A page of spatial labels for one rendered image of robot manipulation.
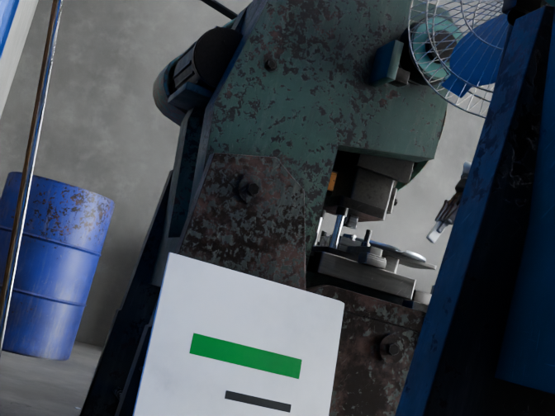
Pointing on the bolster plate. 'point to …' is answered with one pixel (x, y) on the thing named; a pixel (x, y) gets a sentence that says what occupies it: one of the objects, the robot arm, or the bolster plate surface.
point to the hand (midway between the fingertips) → (435, 232)
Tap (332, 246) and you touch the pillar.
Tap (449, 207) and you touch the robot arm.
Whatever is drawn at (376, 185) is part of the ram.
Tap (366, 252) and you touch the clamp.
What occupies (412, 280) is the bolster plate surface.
